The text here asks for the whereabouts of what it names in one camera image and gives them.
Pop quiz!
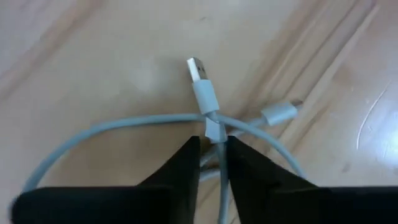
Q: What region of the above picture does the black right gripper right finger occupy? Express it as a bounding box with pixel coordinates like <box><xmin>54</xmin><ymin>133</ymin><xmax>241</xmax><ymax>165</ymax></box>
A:
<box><xmin>226</xmin><ymin>135</ymin><xmax>398</xmax><ymax>224</ymax></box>

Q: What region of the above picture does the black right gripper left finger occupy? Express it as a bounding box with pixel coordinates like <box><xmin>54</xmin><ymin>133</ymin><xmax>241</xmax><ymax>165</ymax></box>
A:
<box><xmin>11</xmin><ymin>136</ymin><xmax>201</xmax><ymax>224</ymax></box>

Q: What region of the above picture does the white USB cable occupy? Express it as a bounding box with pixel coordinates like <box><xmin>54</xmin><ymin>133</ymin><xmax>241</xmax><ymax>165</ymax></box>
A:
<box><xmin>21</xmin><ymin>57</ymin><xmax>307</xmax><ymax>224</ymax></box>

